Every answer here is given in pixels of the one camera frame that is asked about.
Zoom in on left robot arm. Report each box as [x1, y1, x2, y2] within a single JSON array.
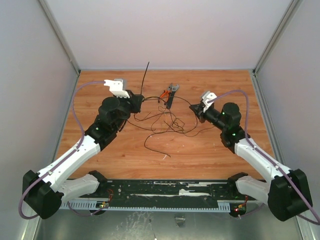
[[20, 90, 144, 219]]

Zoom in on orange needle nose pliers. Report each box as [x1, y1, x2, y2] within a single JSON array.
[[158, 89, 173, 105]]

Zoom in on grey slotted cable duct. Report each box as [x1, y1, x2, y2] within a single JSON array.
[[61, 199, 231, 213]]

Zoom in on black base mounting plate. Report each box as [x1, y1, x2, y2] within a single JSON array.
[[81, 179, 253, 208]]

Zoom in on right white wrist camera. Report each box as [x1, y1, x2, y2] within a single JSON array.
[[200, 91, 217, 113]]

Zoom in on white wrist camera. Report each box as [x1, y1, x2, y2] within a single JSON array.
[[200, 91, 217, 113], [103, 78, 130, 99]]

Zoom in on right aluminium frame post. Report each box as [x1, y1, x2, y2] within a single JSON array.
[[252, 0, 303, 77]]

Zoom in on left aluminium frame post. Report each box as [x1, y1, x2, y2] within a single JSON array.
[[37, 0, 81, 76]]

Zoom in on black adjustable wrench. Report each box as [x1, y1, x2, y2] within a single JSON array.
[[165, 83, 180, 110]]

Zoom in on aluminium frame post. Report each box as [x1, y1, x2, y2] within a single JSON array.
[[37, 0, 81, 76], [252, 0, 303, 77]]

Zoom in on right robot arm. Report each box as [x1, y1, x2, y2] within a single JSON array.
[[189, 102, 313, 222]]

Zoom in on black zip tie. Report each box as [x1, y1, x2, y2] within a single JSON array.
[[140, 61, 150, 95]]

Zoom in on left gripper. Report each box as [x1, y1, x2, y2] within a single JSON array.
[[113, 89, 143, 131]]

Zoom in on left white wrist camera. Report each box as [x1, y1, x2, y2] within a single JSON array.
[[103, 78, 130, 99]]

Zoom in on aluminium front rail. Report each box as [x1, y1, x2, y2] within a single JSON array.
[[33, 196, 303, 240]]

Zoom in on black wire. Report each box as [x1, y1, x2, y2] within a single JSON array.
[[127, 94, 216, 158]]

